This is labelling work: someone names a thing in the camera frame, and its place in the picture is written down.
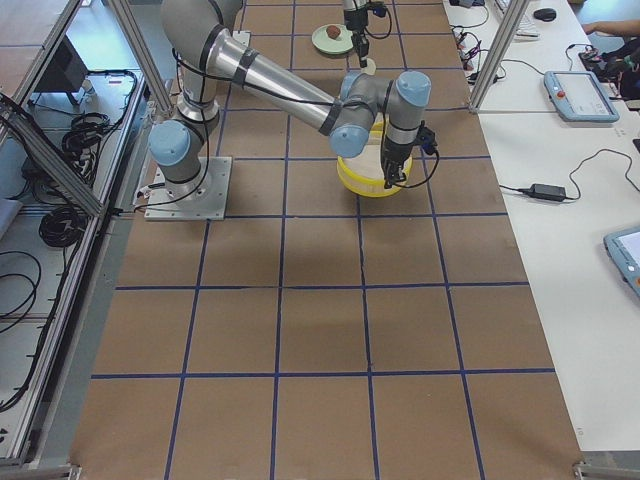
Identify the blue teach pendant lower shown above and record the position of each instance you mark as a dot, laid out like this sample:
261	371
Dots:
623	249

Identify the person forearm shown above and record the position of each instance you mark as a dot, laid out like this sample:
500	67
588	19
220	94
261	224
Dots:
620	28

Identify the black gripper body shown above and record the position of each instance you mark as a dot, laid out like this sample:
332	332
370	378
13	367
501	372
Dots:
393	154

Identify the yellow rimmed steamer layer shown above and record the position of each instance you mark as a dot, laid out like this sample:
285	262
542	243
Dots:
367	187
366	164

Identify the light green plate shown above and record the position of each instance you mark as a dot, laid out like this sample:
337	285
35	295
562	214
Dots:
325	45

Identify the black wrist camera with cable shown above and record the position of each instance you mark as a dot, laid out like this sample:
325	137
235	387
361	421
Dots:
426	140

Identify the pale white bun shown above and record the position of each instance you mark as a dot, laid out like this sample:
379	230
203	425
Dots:
370	67

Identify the yellow rimmed bottom steamer layer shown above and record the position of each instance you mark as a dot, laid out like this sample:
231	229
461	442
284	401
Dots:
367	187

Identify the brown bun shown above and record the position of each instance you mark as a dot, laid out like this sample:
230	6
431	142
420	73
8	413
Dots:
333	31

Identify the black power adapter with cable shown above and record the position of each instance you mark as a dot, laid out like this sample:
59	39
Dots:
558	194

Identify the aluminium frame post right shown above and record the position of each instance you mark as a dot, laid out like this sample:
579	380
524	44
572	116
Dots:
500	43

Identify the aluminium frame rail left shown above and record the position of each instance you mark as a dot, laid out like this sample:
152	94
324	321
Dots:
44	153

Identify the white keyboard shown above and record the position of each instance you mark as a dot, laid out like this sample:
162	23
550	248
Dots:
526	29

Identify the yellow rimmed top steamer layer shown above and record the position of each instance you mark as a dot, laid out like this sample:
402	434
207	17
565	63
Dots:
366	164

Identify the blue teach pendant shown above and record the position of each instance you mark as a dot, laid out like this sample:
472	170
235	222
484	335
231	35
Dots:
623	249
579	97

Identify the blue teach pendant upper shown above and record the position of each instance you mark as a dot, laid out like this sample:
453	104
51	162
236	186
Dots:
579	97

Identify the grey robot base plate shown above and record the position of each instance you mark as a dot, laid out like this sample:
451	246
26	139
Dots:
203	198

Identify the black computer mouse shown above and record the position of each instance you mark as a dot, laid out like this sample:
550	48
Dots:
545	14

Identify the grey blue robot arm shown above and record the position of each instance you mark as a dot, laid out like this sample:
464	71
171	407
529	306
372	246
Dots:
200	35

